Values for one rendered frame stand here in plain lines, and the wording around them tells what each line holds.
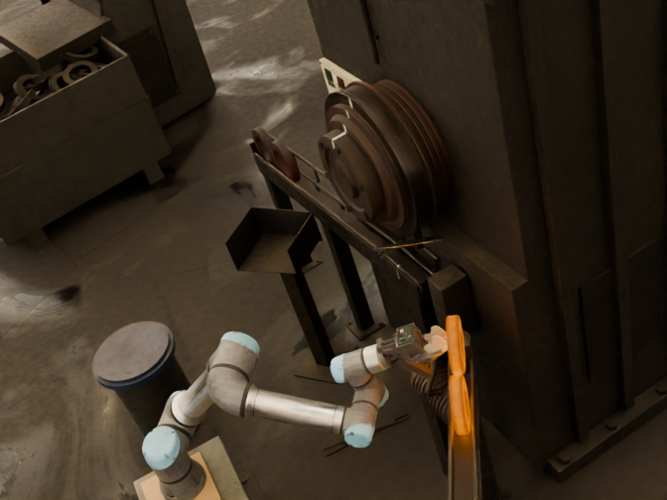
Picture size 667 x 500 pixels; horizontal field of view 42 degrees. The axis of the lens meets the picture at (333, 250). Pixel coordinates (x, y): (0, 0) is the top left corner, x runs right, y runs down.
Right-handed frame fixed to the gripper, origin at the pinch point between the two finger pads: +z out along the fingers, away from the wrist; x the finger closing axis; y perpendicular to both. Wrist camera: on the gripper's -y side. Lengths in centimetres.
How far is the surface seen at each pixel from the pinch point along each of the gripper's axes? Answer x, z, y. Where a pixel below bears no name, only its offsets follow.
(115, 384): 37, -135, -8
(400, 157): 31, 3, 40
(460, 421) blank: -19.4, -3.1, -8.8
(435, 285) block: 26.3, -6.6, -2.8
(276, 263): 69, -70, -7
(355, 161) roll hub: 35, -10, 42
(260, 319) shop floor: 103, -115, -57
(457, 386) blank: -12.3, -1.5, -3.9
